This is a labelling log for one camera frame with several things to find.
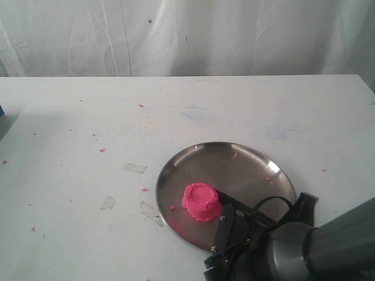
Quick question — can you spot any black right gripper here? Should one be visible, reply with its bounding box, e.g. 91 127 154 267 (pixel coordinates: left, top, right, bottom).
203 192 319 280

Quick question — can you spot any black knife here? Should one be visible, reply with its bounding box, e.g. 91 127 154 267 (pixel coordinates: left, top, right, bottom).
216 190 277 227

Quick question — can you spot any pink putty lump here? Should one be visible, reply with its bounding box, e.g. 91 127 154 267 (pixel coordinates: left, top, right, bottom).
182 183 222 222

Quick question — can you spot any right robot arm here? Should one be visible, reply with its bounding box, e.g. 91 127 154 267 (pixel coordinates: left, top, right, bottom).
204 193 374 280

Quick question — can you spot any round steel plate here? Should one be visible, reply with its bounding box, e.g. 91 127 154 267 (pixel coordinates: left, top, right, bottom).
156 142 296 252

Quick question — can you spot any blue box at edge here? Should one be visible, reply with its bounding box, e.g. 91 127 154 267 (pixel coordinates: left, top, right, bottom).
0 106 5 118

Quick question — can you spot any white backdrop sheet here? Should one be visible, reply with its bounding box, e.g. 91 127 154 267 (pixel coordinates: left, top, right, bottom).
1 1 374 80

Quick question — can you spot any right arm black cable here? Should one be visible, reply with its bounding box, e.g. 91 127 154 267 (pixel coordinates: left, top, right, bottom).
251 196 295 223

